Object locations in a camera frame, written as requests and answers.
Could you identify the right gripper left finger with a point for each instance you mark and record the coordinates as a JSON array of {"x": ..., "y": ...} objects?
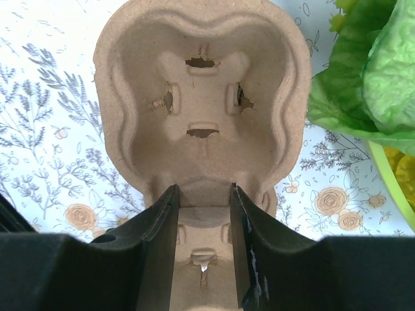
[{"x": 127, "y": 268}]

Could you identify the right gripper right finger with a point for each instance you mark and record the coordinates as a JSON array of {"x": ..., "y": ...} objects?
[{"x": 277, "y": 268}]

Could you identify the cardboard cup carrier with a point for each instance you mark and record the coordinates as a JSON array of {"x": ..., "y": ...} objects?
[{"x": 203, "y": 95}]

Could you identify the green plastic basket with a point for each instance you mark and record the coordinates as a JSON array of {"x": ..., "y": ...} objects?
[{"x": 379, "y": 157}]

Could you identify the toy yellow leaf vegetable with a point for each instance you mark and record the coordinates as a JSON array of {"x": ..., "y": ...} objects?
[{"x": 402, "y": 166}]

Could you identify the toy napa cabbage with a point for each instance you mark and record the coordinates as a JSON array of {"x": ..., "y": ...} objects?
[{"x": 367, "y": 89}]

